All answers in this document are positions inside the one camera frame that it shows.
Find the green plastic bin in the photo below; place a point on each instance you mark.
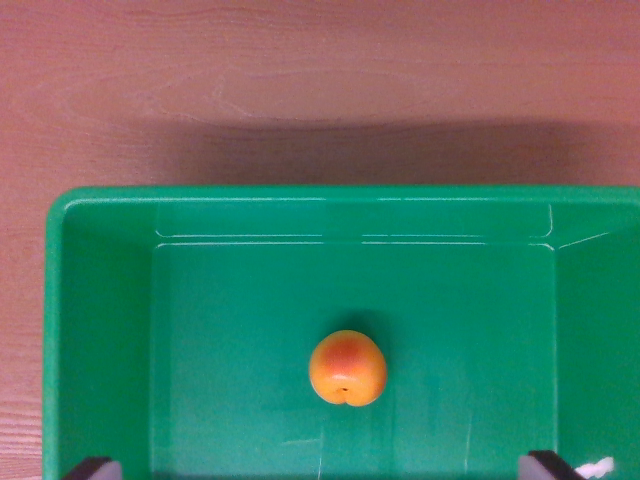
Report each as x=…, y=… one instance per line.
x=240, y=325

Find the small white scrap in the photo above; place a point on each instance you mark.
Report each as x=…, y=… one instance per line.
x=596, y=468

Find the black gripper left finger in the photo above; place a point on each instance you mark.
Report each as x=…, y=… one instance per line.
x=95, y=468

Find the orange peach fruit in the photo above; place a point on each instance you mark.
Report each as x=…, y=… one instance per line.
x=347, y=367

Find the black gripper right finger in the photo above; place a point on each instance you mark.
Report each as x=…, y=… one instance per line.
x=542, y=466

